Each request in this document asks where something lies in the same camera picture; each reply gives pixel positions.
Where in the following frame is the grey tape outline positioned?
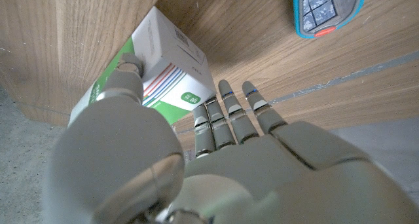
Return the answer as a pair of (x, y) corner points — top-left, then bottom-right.
(176, 50), (419, 135)

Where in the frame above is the green white package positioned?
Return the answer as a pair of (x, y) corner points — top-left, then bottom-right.
(67, 5), (217, 126)

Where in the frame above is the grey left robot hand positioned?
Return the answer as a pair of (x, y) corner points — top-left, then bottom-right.
(42, 52), (419, 224)

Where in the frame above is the teal TV remote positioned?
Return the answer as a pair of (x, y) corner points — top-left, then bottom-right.
(292, 0), (370, 39)

